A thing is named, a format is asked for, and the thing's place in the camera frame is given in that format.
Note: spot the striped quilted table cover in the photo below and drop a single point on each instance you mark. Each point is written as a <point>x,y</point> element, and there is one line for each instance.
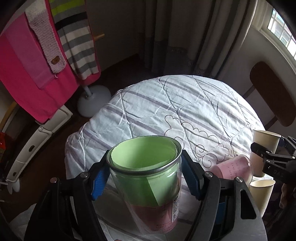
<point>210,120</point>

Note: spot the grey curtain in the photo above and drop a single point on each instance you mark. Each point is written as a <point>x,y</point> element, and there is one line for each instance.
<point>192,37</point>

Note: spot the lying white paper cup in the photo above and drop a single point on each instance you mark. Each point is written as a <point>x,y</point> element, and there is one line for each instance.
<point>261,191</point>

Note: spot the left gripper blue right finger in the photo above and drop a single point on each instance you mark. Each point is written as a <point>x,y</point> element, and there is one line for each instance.
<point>193,174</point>

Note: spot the light pink cloth strip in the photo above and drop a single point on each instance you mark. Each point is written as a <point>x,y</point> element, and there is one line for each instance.
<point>29,54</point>

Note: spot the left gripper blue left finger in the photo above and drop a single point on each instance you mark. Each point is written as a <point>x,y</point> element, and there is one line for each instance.
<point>99,173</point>

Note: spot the white plastic frame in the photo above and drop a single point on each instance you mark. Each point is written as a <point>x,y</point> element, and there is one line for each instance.
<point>30,140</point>

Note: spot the magenta pink towel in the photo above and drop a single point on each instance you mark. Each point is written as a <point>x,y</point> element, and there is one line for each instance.
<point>41,104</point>

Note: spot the upright white paper cup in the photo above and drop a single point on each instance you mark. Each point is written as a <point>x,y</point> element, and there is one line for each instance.
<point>264,141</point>

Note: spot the pink knitted scarf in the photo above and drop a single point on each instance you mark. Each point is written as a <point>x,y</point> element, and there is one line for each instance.
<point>39,22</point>

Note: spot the grey white striped garment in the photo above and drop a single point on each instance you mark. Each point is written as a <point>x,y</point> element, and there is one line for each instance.
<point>72,26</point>

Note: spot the window with white frame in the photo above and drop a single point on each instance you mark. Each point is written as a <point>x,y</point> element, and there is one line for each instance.
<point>269,22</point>

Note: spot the white stand base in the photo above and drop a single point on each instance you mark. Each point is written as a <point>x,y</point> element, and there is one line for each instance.
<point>92,100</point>

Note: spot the green pink lined glass cup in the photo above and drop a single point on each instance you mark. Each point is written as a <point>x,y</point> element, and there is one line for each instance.
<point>147,173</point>

